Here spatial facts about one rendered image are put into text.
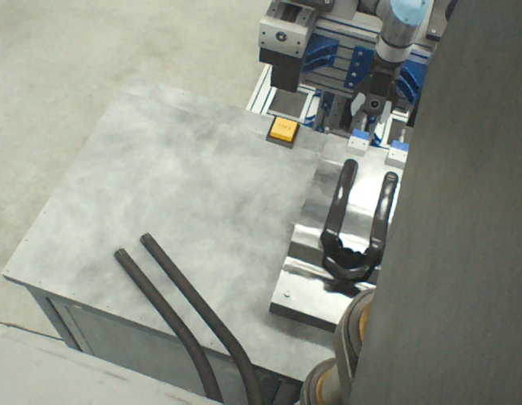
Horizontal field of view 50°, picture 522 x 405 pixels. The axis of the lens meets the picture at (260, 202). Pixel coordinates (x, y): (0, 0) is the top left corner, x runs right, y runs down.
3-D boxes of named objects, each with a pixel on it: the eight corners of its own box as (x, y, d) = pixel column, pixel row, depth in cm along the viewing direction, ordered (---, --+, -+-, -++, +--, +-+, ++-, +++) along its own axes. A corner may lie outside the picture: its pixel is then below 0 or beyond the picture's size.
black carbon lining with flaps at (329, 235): (343, 161, 148) (350, 138, 140) (401, 179, 146) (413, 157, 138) (307, 273, 130) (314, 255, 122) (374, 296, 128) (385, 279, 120)
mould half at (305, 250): (322, 153, 158) (331, 122, 146) (412, 181, 155) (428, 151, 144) (268, 311, 131) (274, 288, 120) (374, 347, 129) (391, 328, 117)
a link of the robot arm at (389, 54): (411, 53, 116) (373, 42, 117) (405, 69, 120) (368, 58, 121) (417, 30, 120) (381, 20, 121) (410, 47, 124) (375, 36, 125)
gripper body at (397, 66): (397, 80, 135) (412, 42, 124) (389, 105, 130) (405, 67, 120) (366, 71, 135) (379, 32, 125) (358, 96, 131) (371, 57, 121)
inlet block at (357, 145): (354, 122, 156) (358, 109, 152) (371, 128, 156) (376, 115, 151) (343, 157, 149) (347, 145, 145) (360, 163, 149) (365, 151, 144)
